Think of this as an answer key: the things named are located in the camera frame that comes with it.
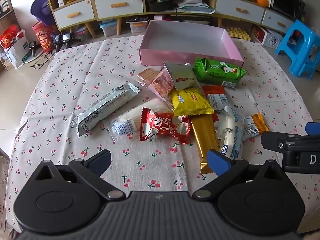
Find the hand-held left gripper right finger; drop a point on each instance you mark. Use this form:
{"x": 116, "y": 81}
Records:
{"x": 218, "y": 160}

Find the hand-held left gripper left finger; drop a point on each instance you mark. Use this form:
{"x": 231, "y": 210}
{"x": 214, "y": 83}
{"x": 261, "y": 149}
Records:
{"x": 100, "y": 160}

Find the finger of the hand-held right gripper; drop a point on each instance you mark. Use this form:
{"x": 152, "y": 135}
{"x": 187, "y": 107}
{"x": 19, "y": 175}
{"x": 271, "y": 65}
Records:
{"x": 273, "y": 140}
{"x": 313, "y": 128}

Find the small white orange packet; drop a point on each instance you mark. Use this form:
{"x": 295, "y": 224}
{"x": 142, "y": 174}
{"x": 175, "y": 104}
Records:
{"x": 252, "y": 127}

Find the gold long packet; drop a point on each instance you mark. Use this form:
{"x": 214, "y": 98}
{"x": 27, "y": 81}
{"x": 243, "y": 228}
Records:
{"x": 203, "y": 135}

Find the white blue bread packet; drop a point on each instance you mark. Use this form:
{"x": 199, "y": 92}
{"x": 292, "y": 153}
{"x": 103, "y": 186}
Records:
{"x": 232, "y": 130}

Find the clear packet white roll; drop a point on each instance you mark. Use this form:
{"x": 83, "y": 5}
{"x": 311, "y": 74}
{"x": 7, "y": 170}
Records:
{"x": 130, "y": 120}

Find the grey silver long packet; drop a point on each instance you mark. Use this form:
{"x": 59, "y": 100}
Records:
{"x": 100, "y": 110}

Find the red orange white packet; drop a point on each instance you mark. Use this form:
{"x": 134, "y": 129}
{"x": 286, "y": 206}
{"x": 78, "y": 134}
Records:
{"x": 215, "y": 97}

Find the yellow snack packet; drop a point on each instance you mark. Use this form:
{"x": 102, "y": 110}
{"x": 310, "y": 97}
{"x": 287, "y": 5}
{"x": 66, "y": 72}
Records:
{"x": 190, "y": 102}

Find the red white candy packet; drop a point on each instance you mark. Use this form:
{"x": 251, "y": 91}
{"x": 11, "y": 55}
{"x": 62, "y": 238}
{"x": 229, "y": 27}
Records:
{"x": 162, "y": 126}

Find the green snack packet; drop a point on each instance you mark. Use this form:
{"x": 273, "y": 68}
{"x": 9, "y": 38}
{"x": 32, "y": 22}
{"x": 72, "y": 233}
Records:
{"x": 217, "y": 72}

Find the beige packet red label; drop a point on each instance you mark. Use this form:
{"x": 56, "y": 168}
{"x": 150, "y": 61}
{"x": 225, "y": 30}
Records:
{"x": 181, "y": 76}

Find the clear packet pink snack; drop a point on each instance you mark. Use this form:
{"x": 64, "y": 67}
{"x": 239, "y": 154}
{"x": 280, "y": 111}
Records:
{"x": 161, "y": 82}

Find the clear packet brown biscuits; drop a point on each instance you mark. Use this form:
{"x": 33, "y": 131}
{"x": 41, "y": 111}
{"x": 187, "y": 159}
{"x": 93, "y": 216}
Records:
{"x": 146, "y": 75}

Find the pink cardboard box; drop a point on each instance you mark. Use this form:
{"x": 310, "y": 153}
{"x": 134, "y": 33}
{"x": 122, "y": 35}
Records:
{"x": 185, "y": 37}

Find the blue plastic stool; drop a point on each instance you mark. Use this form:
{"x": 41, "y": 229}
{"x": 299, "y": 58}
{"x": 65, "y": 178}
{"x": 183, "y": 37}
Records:
{"x": 300, "y": 45}

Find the cherry print tablecloth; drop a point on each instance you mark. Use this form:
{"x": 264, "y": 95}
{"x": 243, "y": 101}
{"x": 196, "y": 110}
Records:
{"x": 75, "y": 80}

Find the white patterned box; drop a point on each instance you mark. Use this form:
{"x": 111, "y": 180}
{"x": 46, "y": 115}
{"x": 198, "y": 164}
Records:
{"x": 273, "y": 40}

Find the red printed box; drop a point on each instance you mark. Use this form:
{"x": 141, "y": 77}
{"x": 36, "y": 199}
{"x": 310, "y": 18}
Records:
{"x": 257, "y": 33}

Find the yellow egg tray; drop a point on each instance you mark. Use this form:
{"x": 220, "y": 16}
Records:
{"x": 238, "y": 32}

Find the black microwave oven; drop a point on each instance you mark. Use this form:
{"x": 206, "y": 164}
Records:
{"x": 287, "y": 2}

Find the clear bin blue lid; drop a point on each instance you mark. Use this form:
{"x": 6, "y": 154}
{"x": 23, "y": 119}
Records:
{"x": 108, "y": 28}

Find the red round gift bag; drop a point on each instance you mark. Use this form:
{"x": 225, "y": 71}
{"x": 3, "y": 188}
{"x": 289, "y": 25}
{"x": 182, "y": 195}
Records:
{"x": 45, "y": 37}

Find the orange fruit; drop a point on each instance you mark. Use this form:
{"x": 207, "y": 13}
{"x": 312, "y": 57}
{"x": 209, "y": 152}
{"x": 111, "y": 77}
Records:
{"x": 262, "y": 1}

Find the white red paper bag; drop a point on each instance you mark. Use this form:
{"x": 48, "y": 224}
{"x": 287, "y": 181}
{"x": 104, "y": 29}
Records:
{"x": 15, "y": 47}

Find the stack of folded papers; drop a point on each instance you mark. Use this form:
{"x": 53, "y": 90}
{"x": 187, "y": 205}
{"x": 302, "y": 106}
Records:
{"x": 195, "y": 5}

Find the purple hat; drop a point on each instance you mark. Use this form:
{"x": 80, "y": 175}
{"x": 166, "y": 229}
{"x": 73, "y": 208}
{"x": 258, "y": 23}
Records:
{"x": 41, "y": 8}

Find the black open box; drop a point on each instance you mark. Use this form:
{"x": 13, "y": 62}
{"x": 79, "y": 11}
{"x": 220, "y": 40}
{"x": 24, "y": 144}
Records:
{"x": 158, "y": 3}

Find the black camera devices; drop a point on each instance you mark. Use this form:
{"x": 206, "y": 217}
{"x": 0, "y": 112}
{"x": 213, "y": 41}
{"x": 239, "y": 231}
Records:
{"x": 65, "y": 39}

